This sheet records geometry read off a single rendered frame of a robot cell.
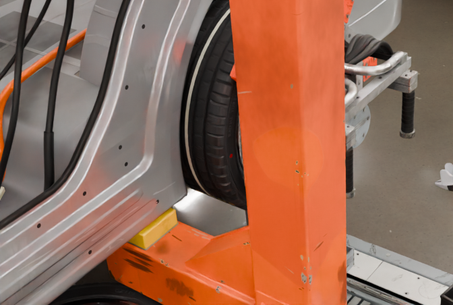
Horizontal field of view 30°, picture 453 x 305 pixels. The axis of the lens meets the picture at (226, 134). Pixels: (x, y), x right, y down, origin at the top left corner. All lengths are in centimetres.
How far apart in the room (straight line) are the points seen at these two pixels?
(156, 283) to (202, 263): 20
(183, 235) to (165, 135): 29
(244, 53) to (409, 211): 192
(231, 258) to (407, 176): 173
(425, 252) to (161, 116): 145
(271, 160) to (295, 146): 8
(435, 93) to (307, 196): 257
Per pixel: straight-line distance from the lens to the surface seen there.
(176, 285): 221
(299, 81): 159
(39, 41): 259
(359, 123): 235
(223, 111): 220
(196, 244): 224
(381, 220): 340
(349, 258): 299
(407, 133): 249
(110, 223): 210
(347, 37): 248
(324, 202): 181
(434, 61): 455
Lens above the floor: 209
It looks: 32 degrees down
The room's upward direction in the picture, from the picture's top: 6 degrees counter-clockwise
